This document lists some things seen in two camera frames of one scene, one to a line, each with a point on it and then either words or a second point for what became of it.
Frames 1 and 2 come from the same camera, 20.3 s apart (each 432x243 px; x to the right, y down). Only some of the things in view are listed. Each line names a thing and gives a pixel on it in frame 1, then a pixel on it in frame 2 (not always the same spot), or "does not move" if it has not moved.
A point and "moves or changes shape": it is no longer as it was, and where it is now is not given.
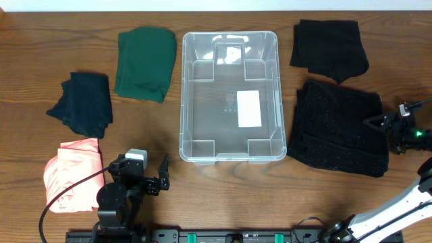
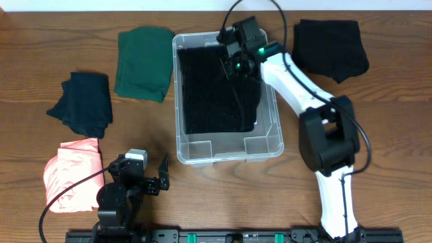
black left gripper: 155,184 does not move
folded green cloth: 146,57 does not move
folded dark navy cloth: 85,104 does not move
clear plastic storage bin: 231,101 moves or changes shape
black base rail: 220,235 does not move
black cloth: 333,48 does not move
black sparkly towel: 327,129 to 215,98
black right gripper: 388,123 to 229,67
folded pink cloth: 75,160 does not move
